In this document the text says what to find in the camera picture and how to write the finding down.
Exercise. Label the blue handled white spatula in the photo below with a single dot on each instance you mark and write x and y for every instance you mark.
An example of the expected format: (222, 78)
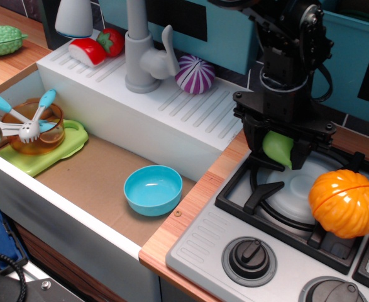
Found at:
(10, 129)

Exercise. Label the red toy strawberry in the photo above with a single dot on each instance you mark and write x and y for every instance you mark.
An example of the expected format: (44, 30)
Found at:
(111, 41)

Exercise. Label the teal box right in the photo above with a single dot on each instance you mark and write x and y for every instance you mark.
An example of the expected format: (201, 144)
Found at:
(349, 64)

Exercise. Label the purple striped toy onion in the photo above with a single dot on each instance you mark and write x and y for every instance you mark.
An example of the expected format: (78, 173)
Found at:
(196, 75)

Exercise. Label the blue plastic bowl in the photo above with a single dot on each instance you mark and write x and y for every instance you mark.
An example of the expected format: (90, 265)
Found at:
(153, 190)

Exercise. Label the teal box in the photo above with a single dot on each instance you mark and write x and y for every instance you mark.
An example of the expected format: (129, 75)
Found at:
(223, 37)
(349, 64)

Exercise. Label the green plastic cutting board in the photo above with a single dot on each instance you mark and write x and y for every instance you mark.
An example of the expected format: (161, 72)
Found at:
(75, 139)

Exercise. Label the teal box left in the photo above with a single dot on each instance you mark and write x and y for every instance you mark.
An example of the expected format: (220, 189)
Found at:
(223, 37)

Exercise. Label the white sink unit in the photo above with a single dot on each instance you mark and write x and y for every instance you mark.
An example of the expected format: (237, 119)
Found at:
(77, 207)

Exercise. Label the green toy pear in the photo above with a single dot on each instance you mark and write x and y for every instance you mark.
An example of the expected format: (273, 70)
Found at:
(278, 148)

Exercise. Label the green toy bitter gourd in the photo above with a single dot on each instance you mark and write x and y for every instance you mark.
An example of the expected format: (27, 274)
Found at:
(11, 39)

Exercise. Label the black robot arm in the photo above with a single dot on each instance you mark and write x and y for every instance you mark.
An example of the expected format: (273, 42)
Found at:
(293, 39)

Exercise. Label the red white toy radish slice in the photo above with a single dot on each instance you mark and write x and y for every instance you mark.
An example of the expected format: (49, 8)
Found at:
(87, 51)

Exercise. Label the grey toy faucet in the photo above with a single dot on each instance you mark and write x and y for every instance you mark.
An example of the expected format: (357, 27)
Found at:
(145, 65)

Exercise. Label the black stove burner grate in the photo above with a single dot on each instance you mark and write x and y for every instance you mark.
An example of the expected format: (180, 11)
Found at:
(274, 199)

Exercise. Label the orange toy pumpkin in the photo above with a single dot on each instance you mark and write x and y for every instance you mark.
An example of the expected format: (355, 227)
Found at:
(339, 201)

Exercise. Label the blue handled slotted spoon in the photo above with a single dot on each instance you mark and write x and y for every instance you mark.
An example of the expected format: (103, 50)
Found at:
(30, 131)

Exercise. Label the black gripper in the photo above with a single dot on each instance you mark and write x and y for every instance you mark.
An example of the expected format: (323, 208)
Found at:
(290, 111)

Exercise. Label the grey stove knob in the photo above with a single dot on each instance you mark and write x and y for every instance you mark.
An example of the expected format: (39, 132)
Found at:
(249, 262)
(328, 288)

